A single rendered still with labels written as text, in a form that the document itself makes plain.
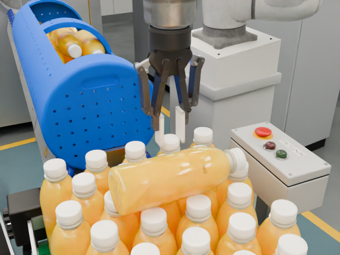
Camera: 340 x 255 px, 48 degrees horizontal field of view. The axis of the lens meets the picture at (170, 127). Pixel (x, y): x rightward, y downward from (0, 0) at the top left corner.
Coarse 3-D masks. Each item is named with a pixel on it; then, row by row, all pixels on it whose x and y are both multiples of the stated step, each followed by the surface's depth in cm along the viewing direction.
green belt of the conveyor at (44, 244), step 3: (45, 240) 84; (39, 243) 82; (42, 243) 82; (45, 243) 82; (39, 246) 82; (42, 246) 82; (45, 246) 82; (48, 246) 82; (39, 249) 81; (42, 249) 81; (45, 249) 81; (48, 249) 81; (39, 252) 80; (42, 252) 80; (45, 252) 80; (48, 252) 80
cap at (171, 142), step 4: (164, 136) 78; (168, 136) 78; (172, 136) 78; (176, 136) 78; (164, 140) 77; (168, 140) 77; (172, 140) 77; (176, 140) 77; (164, 144) 76; (168, 144) 76; (172, 144) 76; (176, 144) 76; (164, 148) 77; (168, 148) 76; (172, 148) 76; (176, 148) 77
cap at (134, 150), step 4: (128, 144) 75; (132, 144) 75; (136, 144) 75; (140, 144) 75; (128, 148) 74; (132, 148) 74; (136, 148) 74; (140, 148) 74; (144, 148) 75; (128, 152) 74; (132, 152) 73; (136, 152) 73; (140, 152) 74; (144, 152) 75; (128, 156) 75; (132, 156) 74; (136, 156) 74; (140, 156) 74
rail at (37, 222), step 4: (40, 216) 78; (32, 220) 77; (36, 220) 78; (40, 220) 78; (32, 224) 78; (36, 224) 78; (40, 224) 79; (44, 224) 79; (36, 228) 79; (40, 228) 79
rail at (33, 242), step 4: (28, 224) 76; (28, 228) 75; (32, 228) 75; (32, 232) 74; (32, 236) 73; (32, 240) 72; (32, 244) 71; (32, 248) 70; (36, 248) 72; (32, 252) 70; (36, 252) 70
